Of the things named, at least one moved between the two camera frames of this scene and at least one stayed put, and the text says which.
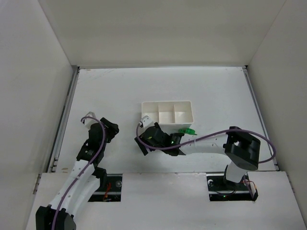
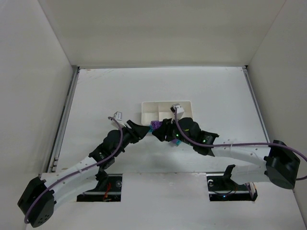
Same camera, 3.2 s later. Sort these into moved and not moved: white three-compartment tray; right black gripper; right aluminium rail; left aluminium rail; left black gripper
Moved: left black gripper; right black gripper
Not moved: right aluminium rail; white three-compartment tray; left aluminium rail
